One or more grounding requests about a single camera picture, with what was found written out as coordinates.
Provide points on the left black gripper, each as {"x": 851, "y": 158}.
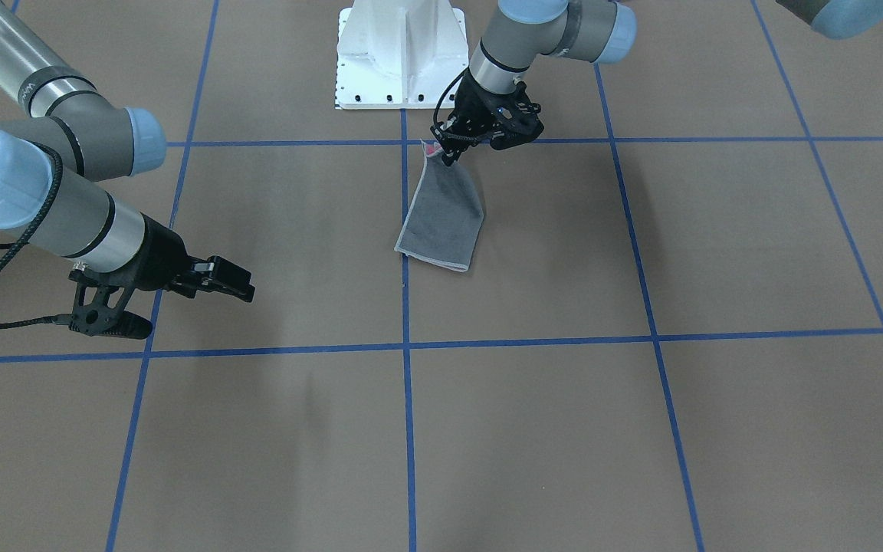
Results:
{"x": 471, "y": 105}

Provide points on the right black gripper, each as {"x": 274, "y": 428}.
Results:
{"x": 159, "y": 258}

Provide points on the pink and grey towel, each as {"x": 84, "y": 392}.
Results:
{"x": 444, "y": 219}

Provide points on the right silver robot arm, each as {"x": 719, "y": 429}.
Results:
{"x": 51, "y": 165}

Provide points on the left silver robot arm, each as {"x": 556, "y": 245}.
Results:
{"x": 596, "y": 32}

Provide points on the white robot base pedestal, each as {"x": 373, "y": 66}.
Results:
{"x": 399, "y": 54}

